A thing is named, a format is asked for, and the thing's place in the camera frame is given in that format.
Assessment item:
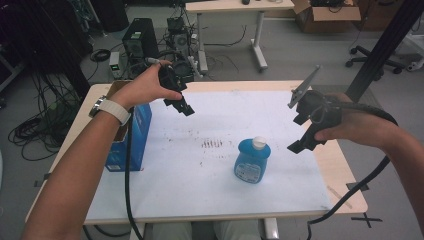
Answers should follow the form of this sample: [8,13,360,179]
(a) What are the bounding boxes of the left hand-held gripper black cable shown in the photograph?
[124,106,145,240]

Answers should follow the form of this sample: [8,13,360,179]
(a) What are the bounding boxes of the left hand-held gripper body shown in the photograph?
[157,63,189,101]

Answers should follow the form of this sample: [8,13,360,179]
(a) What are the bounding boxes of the hand-held gripper black cable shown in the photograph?
[124,106,145,240]
[305,98,400,240]

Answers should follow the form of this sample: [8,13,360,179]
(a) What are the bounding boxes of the white wristwatch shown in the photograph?
[88,94,133,127]

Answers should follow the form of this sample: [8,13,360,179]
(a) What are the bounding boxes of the black coiled cable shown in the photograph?
[89,48,112,63]

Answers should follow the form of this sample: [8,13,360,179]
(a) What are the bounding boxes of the person's right hand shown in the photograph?
[313,92,394,150]

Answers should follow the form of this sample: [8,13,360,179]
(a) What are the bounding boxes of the grey power supply unit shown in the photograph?
[108,51,122,80]

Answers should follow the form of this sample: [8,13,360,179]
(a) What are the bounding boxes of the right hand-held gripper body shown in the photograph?
[287,64,344,136]

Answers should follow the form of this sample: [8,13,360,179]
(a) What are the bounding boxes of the black office chair base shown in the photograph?
[344,44,406,76]

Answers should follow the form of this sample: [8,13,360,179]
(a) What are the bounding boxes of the brown cardboard box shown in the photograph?
[292,0,363,34]

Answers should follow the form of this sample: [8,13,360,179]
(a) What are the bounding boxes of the black metal stand pole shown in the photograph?
[344,0,424,103]

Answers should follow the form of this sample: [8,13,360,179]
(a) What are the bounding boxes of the white desk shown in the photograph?
[184,0,296,74]

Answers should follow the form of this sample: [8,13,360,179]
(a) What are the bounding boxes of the bundle of black floor cables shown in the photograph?
[7,71,79,162]

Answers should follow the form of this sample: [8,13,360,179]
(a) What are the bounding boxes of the open computer case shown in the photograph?
[165,16,192,56]

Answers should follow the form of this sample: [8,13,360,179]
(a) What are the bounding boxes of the white table leg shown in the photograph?
[263,217,280,240]

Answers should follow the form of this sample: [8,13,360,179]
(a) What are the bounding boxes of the person's left hand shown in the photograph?
[109,59,184,110]

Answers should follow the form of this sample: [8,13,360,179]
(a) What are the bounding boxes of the right hand-held gripper black cable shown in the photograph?
[305,98,400,240]

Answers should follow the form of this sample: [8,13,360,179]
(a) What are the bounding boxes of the blue bottle with white cap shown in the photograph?
[233,135,272,185]

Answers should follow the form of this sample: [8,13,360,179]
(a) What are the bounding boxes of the black tape strip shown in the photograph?
[345,182,370,193]

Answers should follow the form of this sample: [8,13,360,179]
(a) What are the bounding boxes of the blue cardboard box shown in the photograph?
[104,79,154,173]

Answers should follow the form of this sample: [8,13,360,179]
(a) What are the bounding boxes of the black computer tower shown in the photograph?
[121,18,160,62]

